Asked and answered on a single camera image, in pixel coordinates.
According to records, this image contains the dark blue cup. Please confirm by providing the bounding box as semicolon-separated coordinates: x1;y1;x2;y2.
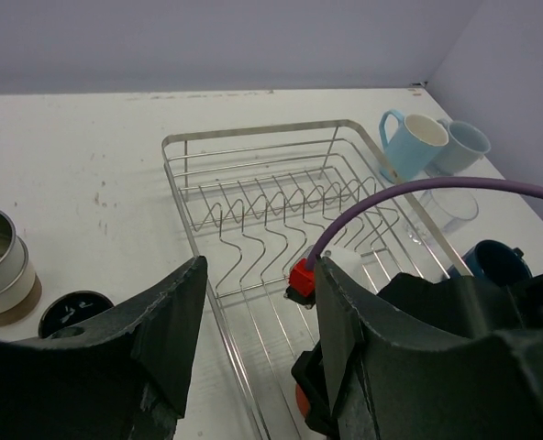
38;291;115;338

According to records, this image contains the pale blue white cup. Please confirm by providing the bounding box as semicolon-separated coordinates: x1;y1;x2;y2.
426;119;491;176

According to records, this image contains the dark blue mug front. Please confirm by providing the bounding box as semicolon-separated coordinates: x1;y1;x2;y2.
462;239;533;287

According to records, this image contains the wire dish rack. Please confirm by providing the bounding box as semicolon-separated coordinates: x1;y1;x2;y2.
161;118;474;440

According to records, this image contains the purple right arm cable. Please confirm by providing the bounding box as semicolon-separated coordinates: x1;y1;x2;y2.
305;176;543;271

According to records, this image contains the orange cup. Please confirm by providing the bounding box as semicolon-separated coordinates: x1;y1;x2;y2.
295;383;311;418

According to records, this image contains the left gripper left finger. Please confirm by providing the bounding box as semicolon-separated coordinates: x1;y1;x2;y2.
0;256;207;439

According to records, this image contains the clear glass front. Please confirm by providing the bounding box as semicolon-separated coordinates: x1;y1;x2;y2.
404;189;479;244

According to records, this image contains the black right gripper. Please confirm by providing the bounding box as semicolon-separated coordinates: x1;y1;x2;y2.
291;265;543;435

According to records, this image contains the light blue faceted mug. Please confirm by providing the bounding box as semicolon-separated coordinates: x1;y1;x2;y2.
379;109;449;182

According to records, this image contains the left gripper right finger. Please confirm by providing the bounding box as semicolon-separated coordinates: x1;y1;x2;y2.
314;255;543;440

